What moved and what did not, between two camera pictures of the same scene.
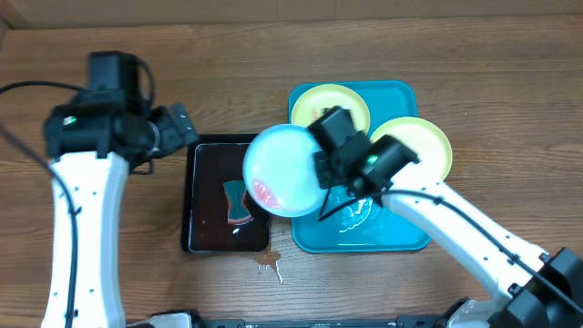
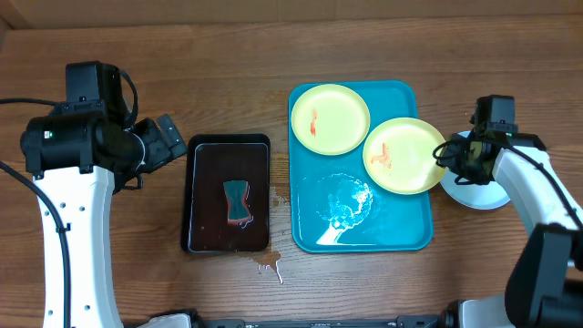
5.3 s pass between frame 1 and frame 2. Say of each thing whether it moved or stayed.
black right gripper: moved
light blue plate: moved
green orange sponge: stayed
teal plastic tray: stayed
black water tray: stayed
